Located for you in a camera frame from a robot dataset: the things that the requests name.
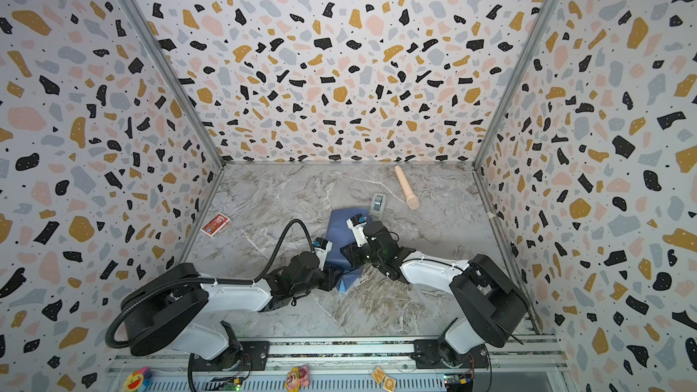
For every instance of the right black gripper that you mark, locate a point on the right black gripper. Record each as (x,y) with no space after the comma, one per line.
(358,253)

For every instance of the pink yellow sticker toy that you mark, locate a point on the pink yellow sticker toy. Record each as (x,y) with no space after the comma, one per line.
(297,378)

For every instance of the aluminium mounting rail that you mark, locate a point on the aluminium mounting rail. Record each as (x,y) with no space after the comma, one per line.
(526,363)

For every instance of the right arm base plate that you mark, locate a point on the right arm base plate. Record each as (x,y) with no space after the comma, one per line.
(436,353)

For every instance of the red playing card deck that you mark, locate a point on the red playing card deck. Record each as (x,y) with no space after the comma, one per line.
(215,225)

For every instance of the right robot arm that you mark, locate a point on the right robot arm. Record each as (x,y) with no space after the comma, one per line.
(491,303)

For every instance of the orange square sticker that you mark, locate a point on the orange square sticker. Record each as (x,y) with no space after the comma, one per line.
(389,384)

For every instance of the white tape dispenser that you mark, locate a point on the white tape dispenser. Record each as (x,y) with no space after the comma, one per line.
(377,206)

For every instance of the colourful round sticker toy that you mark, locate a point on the colourful round sticker toy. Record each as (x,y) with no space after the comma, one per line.
(138,381)

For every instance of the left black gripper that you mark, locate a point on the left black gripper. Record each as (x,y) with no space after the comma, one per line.
(328,279)

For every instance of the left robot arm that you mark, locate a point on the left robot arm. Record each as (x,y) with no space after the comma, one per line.
(181,310)

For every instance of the blue wrapping paper sheet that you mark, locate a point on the blue wrapping paper sheet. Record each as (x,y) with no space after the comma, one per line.
(340,235)

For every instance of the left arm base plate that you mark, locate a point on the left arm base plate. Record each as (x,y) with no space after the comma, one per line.
(242,357)

